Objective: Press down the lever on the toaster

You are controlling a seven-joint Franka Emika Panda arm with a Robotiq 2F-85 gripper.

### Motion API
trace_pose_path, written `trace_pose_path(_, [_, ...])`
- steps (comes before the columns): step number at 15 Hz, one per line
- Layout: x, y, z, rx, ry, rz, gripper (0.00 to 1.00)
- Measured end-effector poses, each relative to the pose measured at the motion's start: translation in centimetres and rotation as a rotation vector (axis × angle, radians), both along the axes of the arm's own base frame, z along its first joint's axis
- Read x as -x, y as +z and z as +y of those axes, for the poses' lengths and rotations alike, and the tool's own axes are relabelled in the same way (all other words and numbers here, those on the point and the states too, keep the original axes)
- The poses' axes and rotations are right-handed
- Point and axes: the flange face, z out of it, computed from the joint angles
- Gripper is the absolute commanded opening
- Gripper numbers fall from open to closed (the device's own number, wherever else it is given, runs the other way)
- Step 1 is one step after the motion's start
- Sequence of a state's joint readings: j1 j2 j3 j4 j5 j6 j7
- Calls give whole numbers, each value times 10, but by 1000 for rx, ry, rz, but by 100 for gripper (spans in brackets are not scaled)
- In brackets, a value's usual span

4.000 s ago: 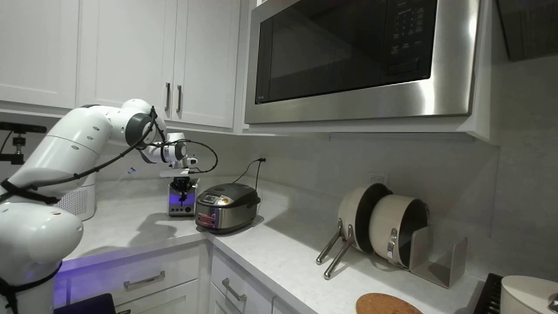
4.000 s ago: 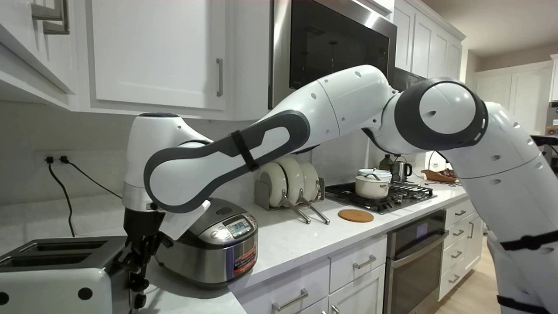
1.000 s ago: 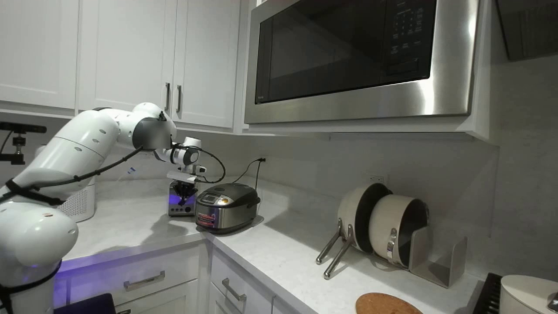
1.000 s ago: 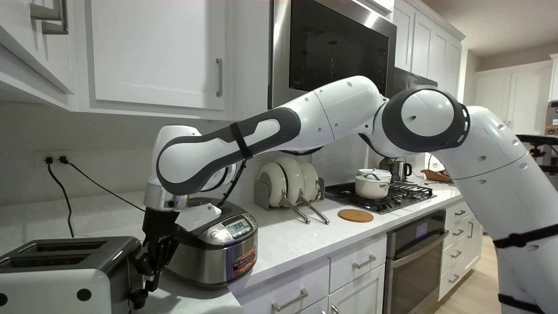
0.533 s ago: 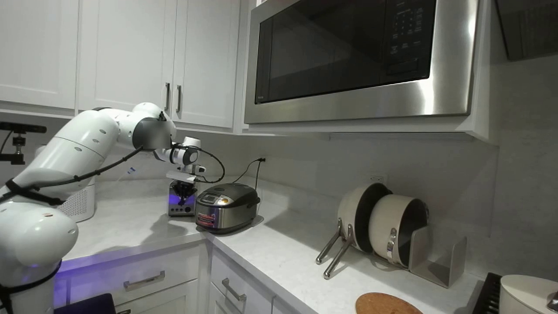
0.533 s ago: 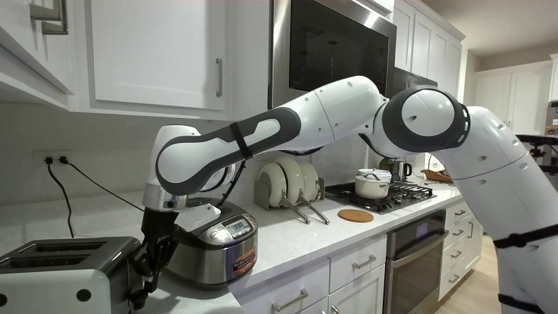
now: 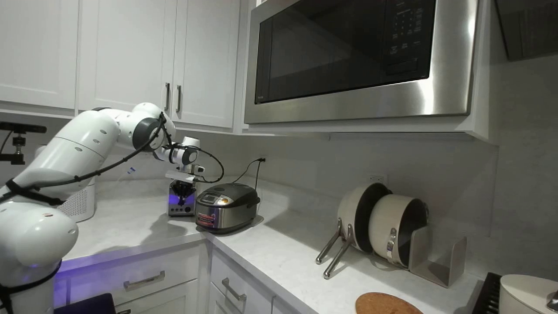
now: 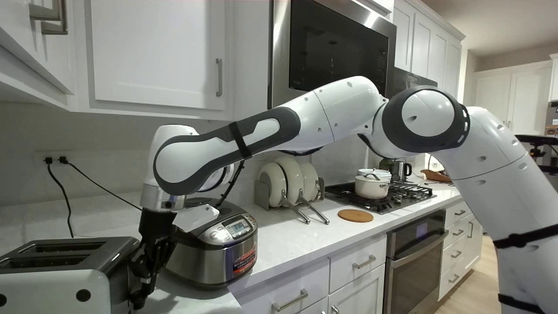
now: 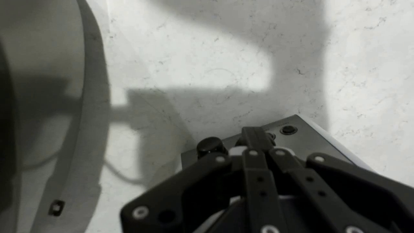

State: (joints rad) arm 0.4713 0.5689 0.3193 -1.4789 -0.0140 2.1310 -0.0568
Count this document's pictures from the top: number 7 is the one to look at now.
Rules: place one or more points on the metal pan rack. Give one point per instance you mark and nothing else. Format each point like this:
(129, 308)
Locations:
(445, 255)

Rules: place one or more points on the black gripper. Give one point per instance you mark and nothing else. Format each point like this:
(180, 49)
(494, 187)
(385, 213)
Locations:
(183, 185)

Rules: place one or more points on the stainless steel microwave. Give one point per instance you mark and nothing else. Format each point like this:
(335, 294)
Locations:
(349, 58)

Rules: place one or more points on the black gas stove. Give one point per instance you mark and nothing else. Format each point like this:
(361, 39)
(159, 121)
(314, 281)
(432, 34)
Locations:
(487, 297)

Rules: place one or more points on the dark range hood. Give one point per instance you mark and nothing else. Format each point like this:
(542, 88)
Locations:
(532, 27)

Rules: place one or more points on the silver rice cooker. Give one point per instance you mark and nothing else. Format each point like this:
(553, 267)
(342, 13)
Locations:
(227, 208)

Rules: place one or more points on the white lidded pot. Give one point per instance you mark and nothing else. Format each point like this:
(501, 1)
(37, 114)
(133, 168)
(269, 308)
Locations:
(525, 295)

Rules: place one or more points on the white drawer front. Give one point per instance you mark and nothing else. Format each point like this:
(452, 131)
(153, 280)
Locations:
(105, 273)
(244, 280)

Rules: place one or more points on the cream saucepan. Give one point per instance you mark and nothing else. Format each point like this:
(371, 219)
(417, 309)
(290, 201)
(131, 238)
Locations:
(391, 229)

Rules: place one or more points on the white upper cabinet door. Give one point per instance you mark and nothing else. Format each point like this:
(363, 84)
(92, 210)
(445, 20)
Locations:
(209, 58)
(124, 41)
(37, 41)

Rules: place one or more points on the round cork trivet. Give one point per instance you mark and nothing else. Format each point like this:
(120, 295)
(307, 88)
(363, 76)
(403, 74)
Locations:
(385, 304)

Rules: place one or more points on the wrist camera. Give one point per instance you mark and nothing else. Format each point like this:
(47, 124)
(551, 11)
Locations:
(199, 170)

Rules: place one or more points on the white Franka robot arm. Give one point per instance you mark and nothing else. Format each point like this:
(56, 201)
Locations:
(75, 145)

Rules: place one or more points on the wall power outlet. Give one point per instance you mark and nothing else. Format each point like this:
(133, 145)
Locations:
(260, 159)

